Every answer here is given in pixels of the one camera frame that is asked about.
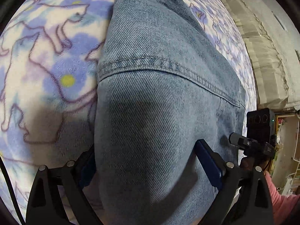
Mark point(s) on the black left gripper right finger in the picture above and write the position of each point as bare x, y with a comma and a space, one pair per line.
243, 196

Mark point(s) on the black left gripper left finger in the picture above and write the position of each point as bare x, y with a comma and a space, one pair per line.
45, 205

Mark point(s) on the blue denim garment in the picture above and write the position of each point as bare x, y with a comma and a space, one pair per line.
162, 86

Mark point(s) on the person's right hand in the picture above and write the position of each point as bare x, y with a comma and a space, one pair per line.
248, 163

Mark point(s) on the beige curtain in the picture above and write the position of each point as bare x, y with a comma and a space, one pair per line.
272, 55

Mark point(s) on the purple cat print blanket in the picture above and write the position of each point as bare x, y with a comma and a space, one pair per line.
49, 55

